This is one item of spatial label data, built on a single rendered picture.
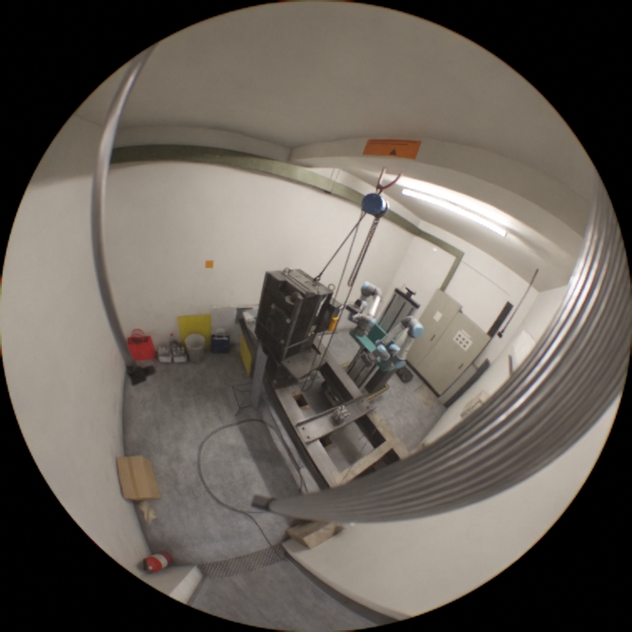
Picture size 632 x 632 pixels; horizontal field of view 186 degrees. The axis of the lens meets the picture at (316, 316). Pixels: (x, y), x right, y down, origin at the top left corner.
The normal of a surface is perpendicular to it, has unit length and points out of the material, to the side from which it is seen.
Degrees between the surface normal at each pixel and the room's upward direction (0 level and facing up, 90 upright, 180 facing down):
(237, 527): 0
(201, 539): 0
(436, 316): 90
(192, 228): 90
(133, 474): 0
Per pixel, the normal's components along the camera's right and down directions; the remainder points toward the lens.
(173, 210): 0.50, 0.60
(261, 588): 0.31, -0.80
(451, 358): -0.81, 0.06
